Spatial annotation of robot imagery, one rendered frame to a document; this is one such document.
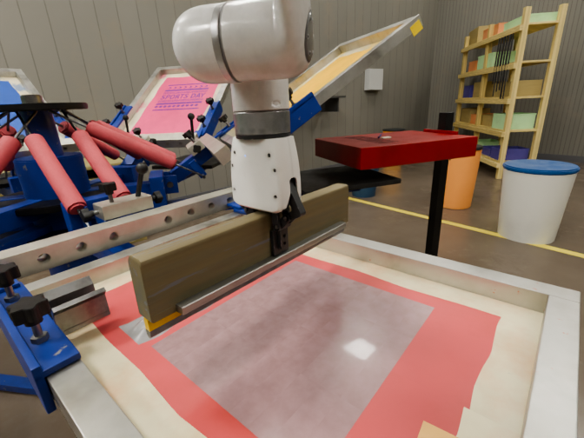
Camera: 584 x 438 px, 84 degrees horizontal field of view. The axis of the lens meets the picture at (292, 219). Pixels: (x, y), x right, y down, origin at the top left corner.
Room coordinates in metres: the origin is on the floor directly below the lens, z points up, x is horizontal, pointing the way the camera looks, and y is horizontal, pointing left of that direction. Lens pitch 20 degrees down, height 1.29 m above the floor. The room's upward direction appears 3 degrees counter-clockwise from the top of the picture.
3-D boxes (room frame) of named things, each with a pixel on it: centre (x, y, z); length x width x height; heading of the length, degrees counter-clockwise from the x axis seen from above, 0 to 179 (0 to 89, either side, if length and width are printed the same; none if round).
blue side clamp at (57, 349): (0.42, 0.41, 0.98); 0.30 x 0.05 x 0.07; 49
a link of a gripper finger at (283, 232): (0.44, 0.01, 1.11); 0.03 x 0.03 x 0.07; 49
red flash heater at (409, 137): (1.62, -0.50, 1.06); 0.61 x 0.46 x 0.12; 109
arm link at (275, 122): (0.46, 0.04, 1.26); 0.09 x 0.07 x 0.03; 49
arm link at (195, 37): (0.43, 0.05, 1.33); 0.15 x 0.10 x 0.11; 164
